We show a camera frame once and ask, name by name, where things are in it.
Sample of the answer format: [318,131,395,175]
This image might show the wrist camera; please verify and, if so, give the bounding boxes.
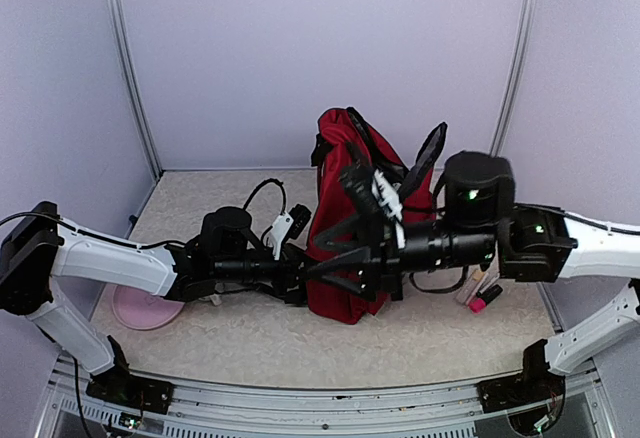
[263,204,311,258]
[339,163,403,226]

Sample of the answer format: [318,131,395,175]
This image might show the front aluminium rail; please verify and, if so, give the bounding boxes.
[34,352,619,438]

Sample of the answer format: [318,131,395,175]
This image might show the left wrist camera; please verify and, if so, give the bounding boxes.
[263,204,311,258]

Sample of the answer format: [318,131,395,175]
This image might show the pink plate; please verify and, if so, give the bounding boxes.
[111,285,184,331]

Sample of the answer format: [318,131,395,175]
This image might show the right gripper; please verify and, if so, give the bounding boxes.
[306,212,498,311]

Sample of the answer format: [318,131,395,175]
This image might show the right aluminium frame post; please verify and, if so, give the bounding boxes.
[490,0,537,156]

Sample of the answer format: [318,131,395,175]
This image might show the aluminium frame post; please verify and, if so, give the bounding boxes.
[106,0,164,183]
[490,0,537,156]

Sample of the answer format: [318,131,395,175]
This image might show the left aluminium frame post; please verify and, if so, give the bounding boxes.
[106,0,164,183]

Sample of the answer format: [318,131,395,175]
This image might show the white patterned mug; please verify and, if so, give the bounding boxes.
[208,294,222,306]

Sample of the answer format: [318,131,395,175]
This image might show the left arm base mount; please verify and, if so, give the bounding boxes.
[86,375,174,415]

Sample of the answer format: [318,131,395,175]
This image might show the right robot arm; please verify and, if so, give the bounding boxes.
[304,151,639,402]

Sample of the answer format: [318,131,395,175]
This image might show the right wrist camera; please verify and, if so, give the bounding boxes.
[339,163,403,226]

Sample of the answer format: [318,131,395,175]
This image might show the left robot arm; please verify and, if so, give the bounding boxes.
[1,202,310,403]

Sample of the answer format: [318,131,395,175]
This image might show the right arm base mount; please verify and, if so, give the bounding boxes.
[477,374,566,413]

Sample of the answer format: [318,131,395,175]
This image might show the red backpack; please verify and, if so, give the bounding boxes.
[305,107,447,324]

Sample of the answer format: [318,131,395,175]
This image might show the pink highlighter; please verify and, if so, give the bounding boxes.
[468,284,503,314]

